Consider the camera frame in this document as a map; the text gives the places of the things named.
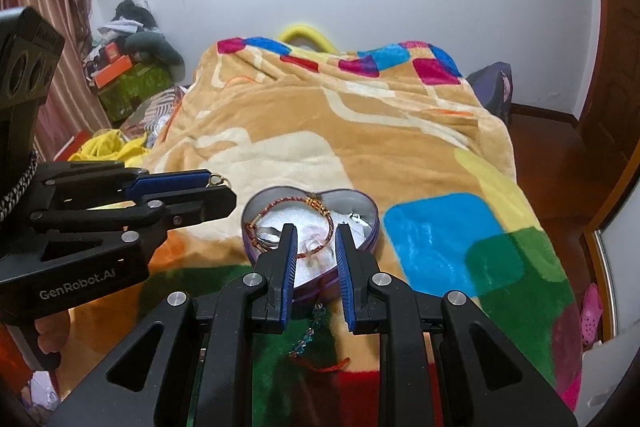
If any blue beaded red-cord charm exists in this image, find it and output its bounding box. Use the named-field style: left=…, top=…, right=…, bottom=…
left=288, top=303, right=352, bottom=374

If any left hand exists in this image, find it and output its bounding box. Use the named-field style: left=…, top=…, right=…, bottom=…
left=35, top=311, right=70, bottom=355

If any yellow cloth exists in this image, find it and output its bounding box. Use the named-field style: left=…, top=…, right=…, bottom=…
left=68, top=129, right=150, bottom=168

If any striped red curtain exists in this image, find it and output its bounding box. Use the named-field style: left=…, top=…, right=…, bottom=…
left=1, top=0, right=110, bottom=160

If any green box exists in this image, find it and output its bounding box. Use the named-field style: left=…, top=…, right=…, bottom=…
left=98, top=63, right=174, bottom=124

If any orange box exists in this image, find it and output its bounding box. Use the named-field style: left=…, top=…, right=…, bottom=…
left=94, top=55, right=134, bottom=89

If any dark clothes pile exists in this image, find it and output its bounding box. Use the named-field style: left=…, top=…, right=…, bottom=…
left=98, top=0, right=184, bottom=67

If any pink croc shoe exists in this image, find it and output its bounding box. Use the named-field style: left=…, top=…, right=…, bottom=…
left=579, top=283, right=603, bottom=348

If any white wardrobe sliding door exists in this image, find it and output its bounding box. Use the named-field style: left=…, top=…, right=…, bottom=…
left=575, top=208, right=639, bottom=426

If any purple heart-shaped tin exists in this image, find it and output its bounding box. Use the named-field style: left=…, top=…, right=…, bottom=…
left=241, top=185, right=380, bottom=305

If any colourful plush blanket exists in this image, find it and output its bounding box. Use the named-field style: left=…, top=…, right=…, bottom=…
left=56, top=38, right=582, bottom=426

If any yellow pillow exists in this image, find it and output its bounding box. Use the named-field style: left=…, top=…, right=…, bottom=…
left=278, top=24, right=340, bottom=54

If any brown wooden door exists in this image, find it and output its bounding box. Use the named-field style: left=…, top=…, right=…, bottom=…
left=578, top=0, right=639, bottom=230

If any red braided bracelet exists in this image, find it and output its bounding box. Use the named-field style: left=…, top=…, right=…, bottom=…
left=244, top=195, right=335, bottom=260

